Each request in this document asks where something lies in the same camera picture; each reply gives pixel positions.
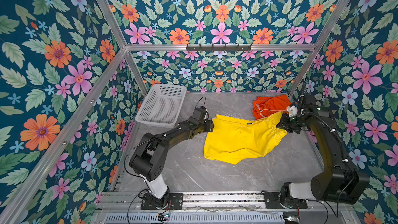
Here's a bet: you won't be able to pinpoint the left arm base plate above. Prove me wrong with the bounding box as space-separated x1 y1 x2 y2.
141 193 184 210

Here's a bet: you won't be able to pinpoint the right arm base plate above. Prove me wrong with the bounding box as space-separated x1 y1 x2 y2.
261 191 308 209

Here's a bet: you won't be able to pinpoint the yellow shorts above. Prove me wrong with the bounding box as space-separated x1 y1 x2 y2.
204 112 287 165

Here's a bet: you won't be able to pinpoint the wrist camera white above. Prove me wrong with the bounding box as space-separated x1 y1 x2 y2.
286 105 298 118
192 106 208 121

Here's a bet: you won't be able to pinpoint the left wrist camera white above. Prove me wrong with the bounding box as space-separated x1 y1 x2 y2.
192 106 208 121

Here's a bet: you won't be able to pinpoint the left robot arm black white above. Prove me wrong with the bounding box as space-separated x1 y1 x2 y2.
129 106 214 209

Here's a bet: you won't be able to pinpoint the orange shorts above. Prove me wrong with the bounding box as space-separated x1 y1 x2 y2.
252 95 291 119

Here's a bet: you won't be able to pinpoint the black hook rail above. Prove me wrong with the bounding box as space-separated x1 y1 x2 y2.
186 44 252 52

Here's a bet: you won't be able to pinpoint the white plastic laundry basket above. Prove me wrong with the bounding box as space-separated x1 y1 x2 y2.
135 84 187 128

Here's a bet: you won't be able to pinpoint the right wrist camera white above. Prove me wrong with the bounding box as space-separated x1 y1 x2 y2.
286 105 298 118

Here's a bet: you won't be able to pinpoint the aluminium mounting rail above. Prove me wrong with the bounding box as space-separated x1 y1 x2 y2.
93 190 358 212

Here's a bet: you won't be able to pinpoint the white slotted cable duct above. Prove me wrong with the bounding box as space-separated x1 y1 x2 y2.
104 212 285 224

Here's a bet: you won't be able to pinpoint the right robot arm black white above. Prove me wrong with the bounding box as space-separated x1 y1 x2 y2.
277 94 370 208

